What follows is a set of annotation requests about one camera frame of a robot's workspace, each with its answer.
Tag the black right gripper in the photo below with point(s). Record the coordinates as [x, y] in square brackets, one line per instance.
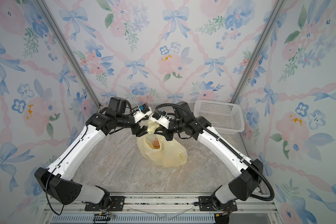
[167, 132]

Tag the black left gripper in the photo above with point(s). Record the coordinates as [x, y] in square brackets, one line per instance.
[137, 131]

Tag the yellow plastic bag orange print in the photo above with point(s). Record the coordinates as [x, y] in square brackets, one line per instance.
[158, 150]

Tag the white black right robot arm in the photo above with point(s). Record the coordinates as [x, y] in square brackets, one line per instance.
[247, 173]

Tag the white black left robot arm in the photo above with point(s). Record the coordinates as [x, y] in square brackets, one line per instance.
[57, 179]

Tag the white perforated plastic basket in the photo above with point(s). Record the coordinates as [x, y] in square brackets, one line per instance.
[226, 118]

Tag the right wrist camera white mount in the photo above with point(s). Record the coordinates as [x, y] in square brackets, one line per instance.
[162, 120]

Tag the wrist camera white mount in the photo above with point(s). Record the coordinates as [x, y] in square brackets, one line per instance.
[142, 111]
[162, 120]

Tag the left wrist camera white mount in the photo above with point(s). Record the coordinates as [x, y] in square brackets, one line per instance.
[142, 111]

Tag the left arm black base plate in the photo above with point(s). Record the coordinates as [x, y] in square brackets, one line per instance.
[108, 203]

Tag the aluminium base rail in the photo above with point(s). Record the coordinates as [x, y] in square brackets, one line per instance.
[162, 208]

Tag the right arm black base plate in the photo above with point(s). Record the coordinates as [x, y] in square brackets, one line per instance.
[207, 203]

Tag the left aluminium corner post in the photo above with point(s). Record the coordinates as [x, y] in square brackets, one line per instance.
[53, 25]

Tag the aluminium corner post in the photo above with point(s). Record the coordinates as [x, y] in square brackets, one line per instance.
[275, 13]
[53, 25]

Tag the right aluminium corner post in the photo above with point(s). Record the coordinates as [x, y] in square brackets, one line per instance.
[275, 13]

